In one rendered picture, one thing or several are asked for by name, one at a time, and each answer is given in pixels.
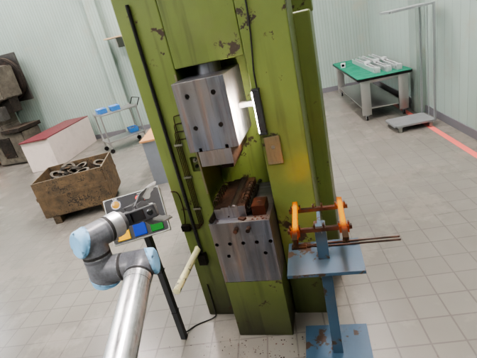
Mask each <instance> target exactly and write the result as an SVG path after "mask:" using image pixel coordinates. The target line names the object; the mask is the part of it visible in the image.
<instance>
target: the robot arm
mask: <svg viewBox="0 0 477 358"><path fill-rule="evenodd" d="M155 186H156V181H155V182H152V183H150V184H149V185H148V186H147V187H146V188H144V189H143V190H142V191H141V192H140V193H139V194H138V195H137V197H136V201H135V202H134V203H133V204H131V205H129V206H127V207H125V208H123V209H124V213H122V212H110V213H109V214H107V215H104V216H103V217H101V218H99V219H97V220H95V221H93V222H91V223H89V224H87V225H85V226H83V227H80V228H79V229H77V230H75V231H74V232H73V233H71V235H70V247H71V249H72V250H73V253H74V255H75V256H76V257H77V258H79V259H82V260H83V262H84V265H85V268H86V270H87V273H88V275H89V280H90V282H91V283H92V285H93V287H94V288H95V289H97V290H99V291H105V290H108V289H110V288H113V287H115V286H117V285H118V284H119V283H120V281H123V283H122V286H121V291H120V294H119V299H118V302H117V305H116V309H115V313H114V318H113V321H112V324H111V329H110V332H109V336H108V340H107V343H106V348H105V351H104V356H103V358H138V351H139V347H140V343H141V335H142V331H143V324H144V319H145V315H146V308H147V303H148V296H149V291H150V284H151V282H152V280H153V275H154V274H155V275H157V274H158V273H160V259H159V256H158V253H157V251H156V250H155V249H154V248H153V247H148V248H145V247H144V249H137V250H133V251H126V252H122V253H117V254H112V252H111V249H110V246H109V244H110V243H112V242H113V241H115V240H117V241H118V240H119V237H122V236H123V235H125V233H126V231H127V230H128V229H129V226H131V225H134V224H139V223H141V222H147V223H148V224H157V223H159V222H164V221H167V220H169V219H171V218H172V216H170V215H168V216H165V215H160V213H159V211H158V208H157V207H156V204H155V203H152V204H149V203H147V202H146V201H144V200H147V199H149V198H150V193H151V191H152V190H153V188H154V187H155Z"/></svg>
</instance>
